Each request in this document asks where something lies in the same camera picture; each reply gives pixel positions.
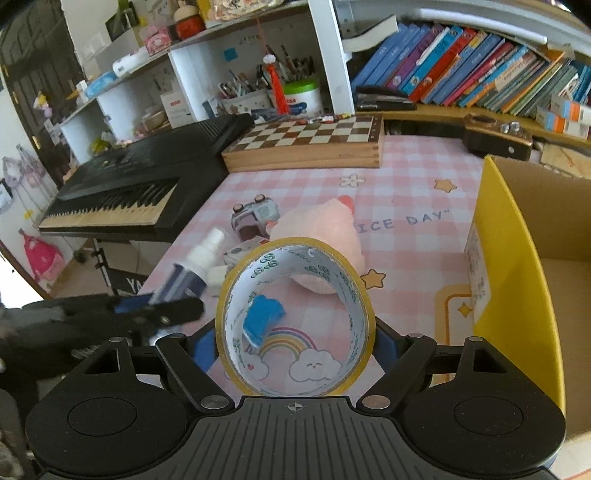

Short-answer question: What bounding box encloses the red hanging tassel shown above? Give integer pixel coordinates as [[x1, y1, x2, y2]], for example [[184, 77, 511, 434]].
[[263, 53, 290, 115]]

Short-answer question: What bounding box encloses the green lid white jar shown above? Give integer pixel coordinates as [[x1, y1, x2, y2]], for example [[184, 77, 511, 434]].
[[283, 77, 324, 118]]

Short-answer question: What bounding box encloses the yellow cardboard box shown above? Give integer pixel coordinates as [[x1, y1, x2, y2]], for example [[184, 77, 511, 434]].
[[464, 155, 591, 444]]

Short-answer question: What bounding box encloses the yellow packing tape roll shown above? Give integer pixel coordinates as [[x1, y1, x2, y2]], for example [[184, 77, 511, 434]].
[[214, 237, 376, 397]]

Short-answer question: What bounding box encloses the orange white medicine box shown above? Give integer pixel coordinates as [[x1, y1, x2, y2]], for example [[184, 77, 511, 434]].
[[550, 95, 591, 126]]

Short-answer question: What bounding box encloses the pink plush toy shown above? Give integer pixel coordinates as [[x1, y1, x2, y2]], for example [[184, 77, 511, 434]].
[[266, 195, 366, 276]]

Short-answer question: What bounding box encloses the wooden chess board box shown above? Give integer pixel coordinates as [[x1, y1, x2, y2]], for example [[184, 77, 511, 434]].
[[222, 115, 385, 173]]

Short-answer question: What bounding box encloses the blue clay block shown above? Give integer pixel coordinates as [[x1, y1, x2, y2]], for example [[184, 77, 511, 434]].
[[242, 295, 286, 349]]

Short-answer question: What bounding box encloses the brown wooden small box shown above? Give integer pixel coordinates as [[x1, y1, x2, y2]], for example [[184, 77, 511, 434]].
[[463, 114, 533, 161]]

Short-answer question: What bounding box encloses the white charger cube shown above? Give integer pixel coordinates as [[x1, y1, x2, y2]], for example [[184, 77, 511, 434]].
[[206, 265, 228, 288]]

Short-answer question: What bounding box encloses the white spray bottle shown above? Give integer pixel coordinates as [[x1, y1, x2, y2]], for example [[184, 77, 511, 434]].
[[149, 227, 226, 305]]

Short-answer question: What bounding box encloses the small staples box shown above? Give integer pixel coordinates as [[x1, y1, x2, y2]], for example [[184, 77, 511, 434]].
[[222, 236, 269, 268]]

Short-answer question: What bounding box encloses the black Yamaha keyboard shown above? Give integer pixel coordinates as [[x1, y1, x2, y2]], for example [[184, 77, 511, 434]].
[[39, 114, 253, 242]]

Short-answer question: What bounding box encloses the pink checkered tablecloth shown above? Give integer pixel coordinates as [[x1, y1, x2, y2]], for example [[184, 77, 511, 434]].
[[133, 134, 491, 402]]

